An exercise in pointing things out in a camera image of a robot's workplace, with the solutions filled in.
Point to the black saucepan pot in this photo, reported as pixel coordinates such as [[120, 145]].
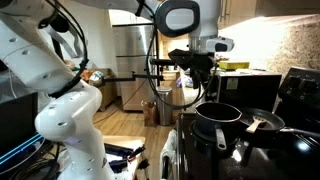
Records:
[[216, 116]]

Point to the microwave oven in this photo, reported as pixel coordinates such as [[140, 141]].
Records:
[[250, 90]]

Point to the black camera on boom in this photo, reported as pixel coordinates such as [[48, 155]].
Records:
[[163, 62]]

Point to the wrist mounted camera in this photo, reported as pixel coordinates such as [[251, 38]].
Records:
[[220, 44]]

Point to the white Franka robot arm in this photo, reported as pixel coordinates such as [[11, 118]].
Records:
[[73, 116]]

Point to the black red clamp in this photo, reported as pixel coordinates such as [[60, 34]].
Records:
[[136, 153]]

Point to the wooden side cabinet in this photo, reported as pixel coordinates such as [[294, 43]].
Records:
[[106, 90]]

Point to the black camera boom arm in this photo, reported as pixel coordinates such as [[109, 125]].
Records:
[[133, 78]]

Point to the stainless steel trash can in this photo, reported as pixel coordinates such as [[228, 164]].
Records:
[[164, 106]]

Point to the black frying pan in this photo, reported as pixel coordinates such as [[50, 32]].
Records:
[[270, 121]]

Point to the wooden upper cabinet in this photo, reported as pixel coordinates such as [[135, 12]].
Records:
[[236, 13]]

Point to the black electric stove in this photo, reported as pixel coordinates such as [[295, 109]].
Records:
[[266, 156]]

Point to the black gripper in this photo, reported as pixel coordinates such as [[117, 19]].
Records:
[[196, 61]]

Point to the wooden spatula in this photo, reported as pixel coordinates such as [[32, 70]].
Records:
[[255, 126]]

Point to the small brown bag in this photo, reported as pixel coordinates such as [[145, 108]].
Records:
[[149, 115]]

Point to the white hanging towel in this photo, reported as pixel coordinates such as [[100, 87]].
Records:
[[168, 150]]

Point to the yellow box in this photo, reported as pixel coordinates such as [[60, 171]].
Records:
[[234, 65]]

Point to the stainless steel refrigerator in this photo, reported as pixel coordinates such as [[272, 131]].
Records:
[[133, 66]]

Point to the black computer monitor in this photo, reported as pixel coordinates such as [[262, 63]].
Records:
[[16, 120]]

